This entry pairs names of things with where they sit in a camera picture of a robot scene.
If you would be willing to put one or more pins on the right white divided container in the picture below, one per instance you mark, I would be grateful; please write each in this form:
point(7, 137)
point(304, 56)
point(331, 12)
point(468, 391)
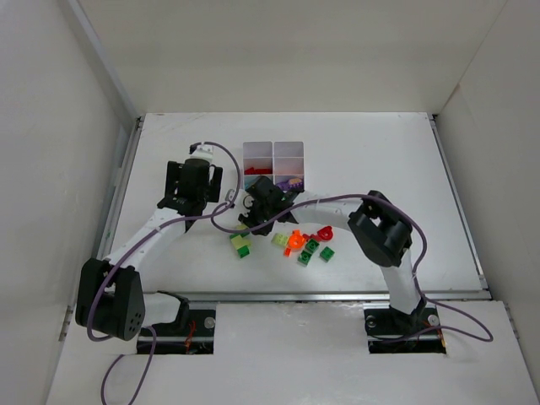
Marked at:
point(288, 161)

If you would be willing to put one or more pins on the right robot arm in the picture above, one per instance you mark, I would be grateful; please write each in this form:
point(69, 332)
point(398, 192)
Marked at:
point(384, 236)

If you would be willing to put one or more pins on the aluminium rail front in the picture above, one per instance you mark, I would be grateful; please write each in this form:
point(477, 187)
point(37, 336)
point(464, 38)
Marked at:
point(326, 297)

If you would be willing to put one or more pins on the red round lego piece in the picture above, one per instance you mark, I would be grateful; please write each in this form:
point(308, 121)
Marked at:
point(325, 233)

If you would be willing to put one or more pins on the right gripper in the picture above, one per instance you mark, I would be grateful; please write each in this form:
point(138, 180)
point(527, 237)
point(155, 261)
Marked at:
point(256, 213)

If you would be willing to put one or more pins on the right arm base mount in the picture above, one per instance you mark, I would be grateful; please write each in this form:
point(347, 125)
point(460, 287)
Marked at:
point(390, 331)

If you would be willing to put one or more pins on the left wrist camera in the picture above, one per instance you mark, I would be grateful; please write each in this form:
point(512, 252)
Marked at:
point(201, 151)

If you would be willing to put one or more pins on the green lego brick right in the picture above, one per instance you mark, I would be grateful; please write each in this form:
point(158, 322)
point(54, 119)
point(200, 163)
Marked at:
point(327, 254)

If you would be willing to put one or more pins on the orange round lego piece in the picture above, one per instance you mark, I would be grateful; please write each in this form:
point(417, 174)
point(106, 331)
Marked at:
point(296, 241)

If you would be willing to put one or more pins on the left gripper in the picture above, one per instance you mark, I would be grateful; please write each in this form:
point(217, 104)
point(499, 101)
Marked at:
point(171, 179)

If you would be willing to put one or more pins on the green lego brick lower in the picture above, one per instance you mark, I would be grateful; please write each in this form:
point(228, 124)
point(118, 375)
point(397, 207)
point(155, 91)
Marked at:
point(304, 258)

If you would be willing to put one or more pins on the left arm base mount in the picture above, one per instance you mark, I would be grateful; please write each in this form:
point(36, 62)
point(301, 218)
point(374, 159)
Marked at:
point(192, 334)

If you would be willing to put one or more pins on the left white divided container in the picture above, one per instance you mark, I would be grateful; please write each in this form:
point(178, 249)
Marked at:
point(259, 154)

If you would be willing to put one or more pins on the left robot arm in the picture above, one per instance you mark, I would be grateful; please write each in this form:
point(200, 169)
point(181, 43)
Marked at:
point(110, 299)

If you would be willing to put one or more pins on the lime square lego brick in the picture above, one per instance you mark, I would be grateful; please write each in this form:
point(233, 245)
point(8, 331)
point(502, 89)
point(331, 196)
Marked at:
point(280, 239)

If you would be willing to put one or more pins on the white divided container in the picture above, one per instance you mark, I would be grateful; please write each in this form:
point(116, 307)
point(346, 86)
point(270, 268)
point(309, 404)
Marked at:
point(259, 154)
point(288, 161)

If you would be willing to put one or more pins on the red rounded lego brick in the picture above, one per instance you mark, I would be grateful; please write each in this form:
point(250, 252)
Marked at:
point(258, 171)

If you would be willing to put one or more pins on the purple curved lego brick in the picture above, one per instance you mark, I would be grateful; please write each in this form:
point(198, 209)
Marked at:
point(295, 182)

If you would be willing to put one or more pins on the green and lime lego cluster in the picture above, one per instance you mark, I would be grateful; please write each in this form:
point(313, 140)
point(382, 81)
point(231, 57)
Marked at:
point(240, 241)

